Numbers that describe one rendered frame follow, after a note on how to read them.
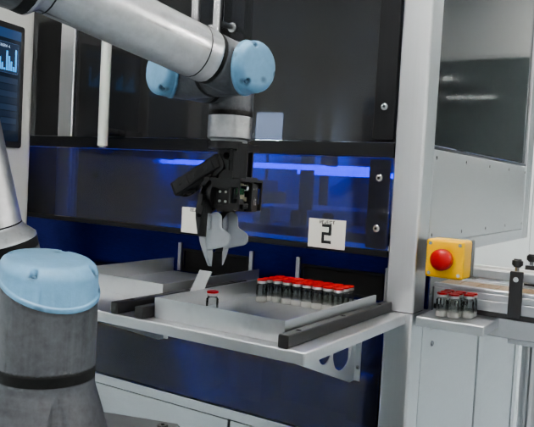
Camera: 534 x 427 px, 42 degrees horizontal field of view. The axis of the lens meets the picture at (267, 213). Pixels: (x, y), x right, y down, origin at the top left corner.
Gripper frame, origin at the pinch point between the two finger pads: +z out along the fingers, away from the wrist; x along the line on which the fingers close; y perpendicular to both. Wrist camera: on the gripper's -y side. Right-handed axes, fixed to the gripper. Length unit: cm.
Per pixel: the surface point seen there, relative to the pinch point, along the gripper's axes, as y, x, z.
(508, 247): -58, 491, 25
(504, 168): 26, 95, -22
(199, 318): 3.0, -6.7, 9.3
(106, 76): -52, 23, -37
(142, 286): -19.8, 4.8, 8.1
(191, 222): -29.0, 30.5, -3.4
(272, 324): 17.0, -6.8, 8.1
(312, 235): 3.1, 30.4, -3.2
